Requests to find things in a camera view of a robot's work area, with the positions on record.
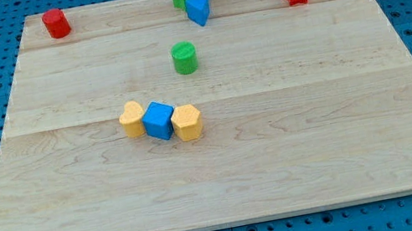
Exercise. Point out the yellow hexagon block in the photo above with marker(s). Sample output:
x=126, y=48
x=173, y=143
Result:
x=187, y=122

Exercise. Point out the blue cube block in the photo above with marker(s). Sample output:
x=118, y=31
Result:
x=157, y=120

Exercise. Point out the green cylinder block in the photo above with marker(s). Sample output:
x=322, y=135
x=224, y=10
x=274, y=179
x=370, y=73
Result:
x=184, y=57

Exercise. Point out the yellow heart block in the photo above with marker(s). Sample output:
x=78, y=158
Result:
x=131, y=119

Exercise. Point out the wooden board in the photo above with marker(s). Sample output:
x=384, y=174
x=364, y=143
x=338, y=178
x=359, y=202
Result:
x=304, y=109

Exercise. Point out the blue triangle block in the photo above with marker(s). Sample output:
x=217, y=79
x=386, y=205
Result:
x=198, y=11

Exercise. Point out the red cylinder block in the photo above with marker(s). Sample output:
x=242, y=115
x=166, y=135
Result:
x=56, y=23

